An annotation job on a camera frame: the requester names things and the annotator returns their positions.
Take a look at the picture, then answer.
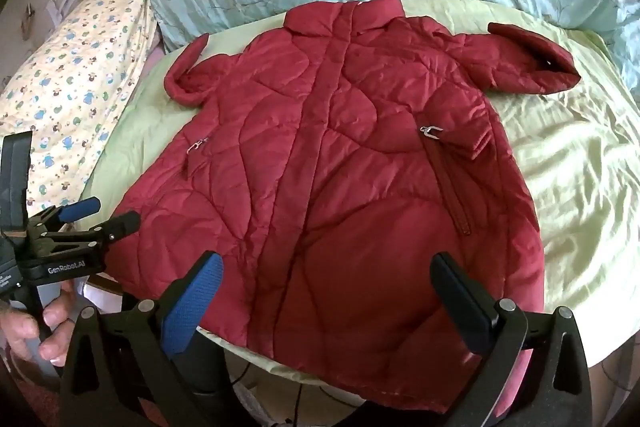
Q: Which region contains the yellow patterned pillow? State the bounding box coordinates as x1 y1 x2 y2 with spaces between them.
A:
0 0 161 208

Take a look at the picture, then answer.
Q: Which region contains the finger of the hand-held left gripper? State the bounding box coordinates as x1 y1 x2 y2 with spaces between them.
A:
75 210 142 249
55 198 101 224

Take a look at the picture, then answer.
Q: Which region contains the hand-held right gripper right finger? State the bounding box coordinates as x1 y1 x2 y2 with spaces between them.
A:
430 252 593 427

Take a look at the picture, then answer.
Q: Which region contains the black cable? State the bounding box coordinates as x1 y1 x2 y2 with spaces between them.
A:
227 357 326 427

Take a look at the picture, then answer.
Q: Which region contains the red puffer jacket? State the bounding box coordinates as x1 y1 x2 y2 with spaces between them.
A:
102 0 582 414

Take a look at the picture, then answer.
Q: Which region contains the person's left hand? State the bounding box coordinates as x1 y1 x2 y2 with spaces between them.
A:
0 279 80 367

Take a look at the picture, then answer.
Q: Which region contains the pink bed sheet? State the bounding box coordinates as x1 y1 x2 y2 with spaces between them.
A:
142 24 168 72

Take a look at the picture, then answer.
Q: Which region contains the light green bed sheet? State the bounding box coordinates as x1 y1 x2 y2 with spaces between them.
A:
95 0 640 388

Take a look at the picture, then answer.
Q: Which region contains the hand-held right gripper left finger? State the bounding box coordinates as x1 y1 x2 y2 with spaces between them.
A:
59 251 236 427

